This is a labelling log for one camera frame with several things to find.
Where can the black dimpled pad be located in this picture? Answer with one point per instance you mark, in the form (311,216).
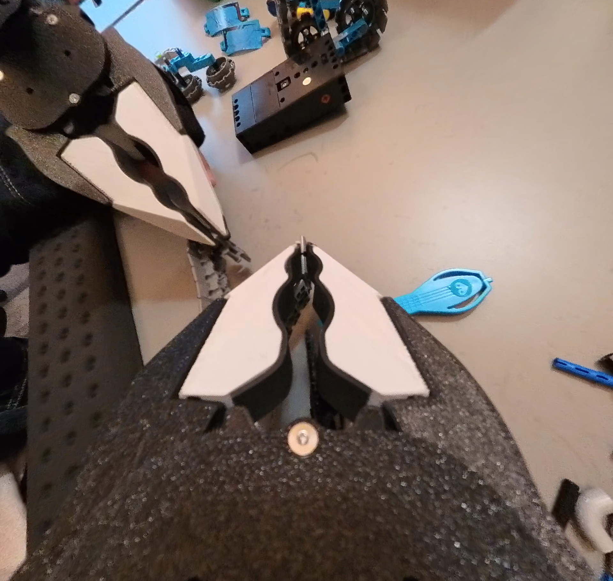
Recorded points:
(81,351)

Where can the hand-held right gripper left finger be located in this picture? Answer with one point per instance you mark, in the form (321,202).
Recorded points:
(234,346)

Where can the black toy sprocket wheel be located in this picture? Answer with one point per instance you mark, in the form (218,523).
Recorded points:
(192,88)
(221,72)

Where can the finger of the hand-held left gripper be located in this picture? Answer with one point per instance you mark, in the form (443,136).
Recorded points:
(172,150)
(124,183)

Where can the pile of red black bricks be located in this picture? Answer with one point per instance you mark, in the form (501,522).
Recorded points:
(589,514)

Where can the person's left forearm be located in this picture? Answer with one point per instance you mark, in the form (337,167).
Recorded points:
(38,207)

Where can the black motor battery block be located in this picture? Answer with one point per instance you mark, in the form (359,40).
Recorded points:
(287,106)

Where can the blue brick separator tool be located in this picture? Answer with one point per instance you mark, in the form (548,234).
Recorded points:
(440,293)

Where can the blue toy panel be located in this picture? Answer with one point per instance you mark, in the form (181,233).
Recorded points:
(244,37)
(225,18)

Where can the grey toy track belt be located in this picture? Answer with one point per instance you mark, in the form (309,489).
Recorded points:
(210,274)

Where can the short blue toy beam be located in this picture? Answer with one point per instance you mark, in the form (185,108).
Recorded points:
(184,61)

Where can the dark blue toy beam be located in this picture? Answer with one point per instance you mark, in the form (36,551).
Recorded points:
(584,375)

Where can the person's denim jacket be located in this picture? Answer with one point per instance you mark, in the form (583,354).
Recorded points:
(12,399)

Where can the single dark track link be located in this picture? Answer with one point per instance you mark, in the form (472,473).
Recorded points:
(301,293)

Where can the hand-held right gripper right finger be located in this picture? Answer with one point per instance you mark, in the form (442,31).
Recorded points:
(378,346)

